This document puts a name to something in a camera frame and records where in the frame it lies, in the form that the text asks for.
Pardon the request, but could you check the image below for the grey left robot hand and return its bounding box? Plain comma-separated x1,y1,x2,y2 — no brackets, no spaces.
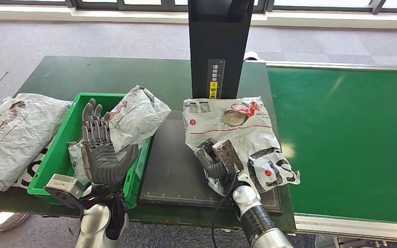
80,98,140,187

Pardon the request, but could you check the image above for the plain grey parcel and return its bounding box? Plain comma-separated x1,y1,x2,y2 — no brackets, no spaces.
67,138,151,187

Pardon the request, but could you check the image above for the grey parcel with red print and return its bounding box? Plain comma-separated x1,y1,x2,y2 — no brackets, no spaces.
108,85,172,153

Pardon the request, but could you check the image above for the white red-and-black print parcel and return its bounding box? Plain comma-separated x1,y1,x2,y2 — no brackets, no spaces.
182,96,301,196

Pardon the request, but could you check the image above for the large grey black-print parcel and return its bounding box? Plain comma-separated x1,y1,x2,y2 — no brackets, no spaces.
0,93,72,192

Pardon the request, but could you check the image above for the black inbound scanner machine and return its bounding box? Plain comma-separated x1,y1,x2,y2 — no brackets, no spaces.
137,0,283,216

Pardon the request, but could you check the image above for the green conveyor belt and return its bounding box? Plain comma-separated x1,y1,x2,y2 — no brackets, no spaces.
267,66,397,225

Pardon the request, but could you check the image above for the green plastic crate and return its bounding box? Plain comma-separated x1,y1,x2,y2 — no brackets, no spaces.
27,92,151,209

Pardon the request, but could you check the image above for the dark green table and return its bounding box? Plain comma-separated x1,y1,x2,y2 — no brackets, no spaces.
0,55,297,235

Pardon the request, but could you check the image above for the round chrome base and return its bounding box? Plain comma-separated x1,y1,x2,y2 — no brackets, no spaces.
0,210,30,233

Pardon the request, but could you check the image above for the black yellow ruler label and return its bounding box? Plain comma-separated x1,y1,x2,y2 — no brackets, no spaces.
207,58,226,100

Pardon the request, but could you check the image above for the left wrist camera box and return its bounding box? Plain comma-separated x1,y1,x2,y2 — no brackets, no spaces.
43,173,86,210

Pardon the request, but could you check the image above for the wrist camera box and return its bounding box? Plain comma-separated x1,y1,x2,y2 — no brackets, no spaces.
43,173,86,210
211,138,245,176

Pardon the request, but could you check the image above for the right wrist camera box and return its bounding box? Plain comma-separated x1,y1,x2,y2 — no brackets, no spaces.
211,138,245,176

